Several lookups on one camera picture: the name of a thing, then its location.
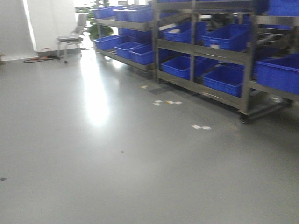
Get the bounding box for orange cable on floor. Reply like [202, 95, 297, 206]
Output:
[23, 47, 59, 63]

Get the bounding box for far steel rack blue bins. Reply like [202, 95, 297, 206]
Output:
[93, 5, 155, 72]

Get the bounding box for grey office chair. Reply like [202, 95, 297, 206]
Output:
[57, 13, 87, 64]

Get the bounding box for green potted plant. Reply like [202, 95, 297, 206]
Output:
[74, 0, 113, 40]

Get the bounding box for steel rack with blue bins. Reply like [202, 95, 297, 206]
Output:
[152, 0, 299, 123]

